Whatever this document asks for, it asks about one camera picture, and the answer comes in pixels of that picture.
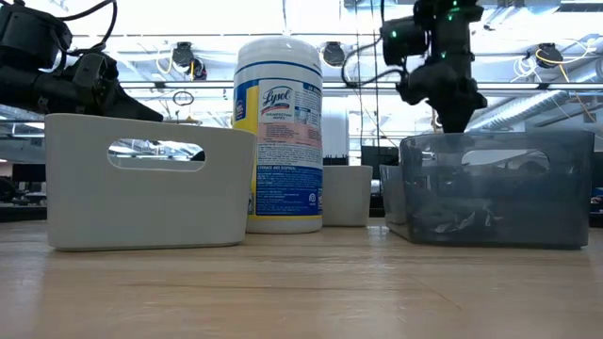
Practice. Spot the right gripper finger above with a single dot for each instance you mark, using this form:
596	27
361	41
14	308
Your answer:
448	121
464	121

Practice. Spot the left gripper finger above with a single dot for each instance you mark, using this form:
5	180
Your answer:
132	113

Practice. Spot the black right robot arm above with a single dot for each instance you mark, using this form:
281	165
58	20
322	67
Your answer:
447	33

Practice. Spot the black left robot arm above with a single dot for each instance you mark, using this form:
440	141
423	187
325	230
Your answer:
33	42

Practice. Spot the round black hanging device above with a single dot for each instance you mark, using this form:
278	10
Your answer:
435	122

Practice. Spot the horizontal metal beam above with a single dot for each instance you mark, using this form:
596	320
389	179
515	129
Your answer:
188	85

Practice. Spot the dark translucent plastic bin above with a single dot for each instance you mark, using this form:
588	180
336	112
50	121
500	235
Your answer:
499	188

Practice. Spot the black monitor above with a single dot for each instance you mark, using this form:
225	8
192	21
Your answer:
28	172
379	157

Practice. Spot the light grey plastic bin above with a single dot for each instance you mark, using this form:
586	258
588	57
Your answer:
151	207
347	198

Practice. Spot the Lysol disinfecting wipes canister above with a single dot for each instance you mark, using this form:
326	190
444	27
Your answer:
279	141

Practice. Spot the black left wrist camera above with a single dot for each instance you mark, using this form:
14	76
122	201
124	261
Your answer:
94	73

